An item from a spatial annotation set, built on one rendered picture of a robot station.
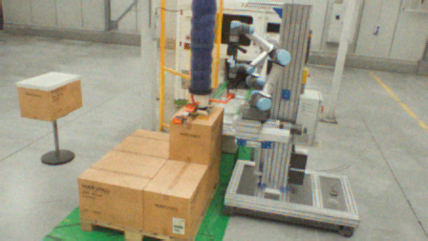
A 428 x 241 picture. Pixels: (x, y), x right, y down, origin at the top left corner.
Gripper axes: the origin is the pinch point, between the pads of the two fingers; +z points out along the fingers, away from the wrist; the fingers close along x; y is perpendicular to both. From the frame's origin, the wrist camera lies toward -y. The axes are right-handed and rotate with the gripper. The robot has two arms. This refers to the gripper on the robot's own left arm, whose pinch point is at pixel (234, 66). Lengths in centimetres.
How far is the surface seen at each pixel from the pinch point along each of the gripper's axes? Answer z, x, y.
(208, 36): -18.0, -28.3, 29.6
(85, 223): 143, 52, 114
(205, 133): 66, -6, 22
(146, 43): 12, -145, 137
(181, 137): 73, -7, 46
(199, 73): 15.3, -26.4, 36.2
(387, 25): 8, -956, -343
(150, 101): 90, -145, 131
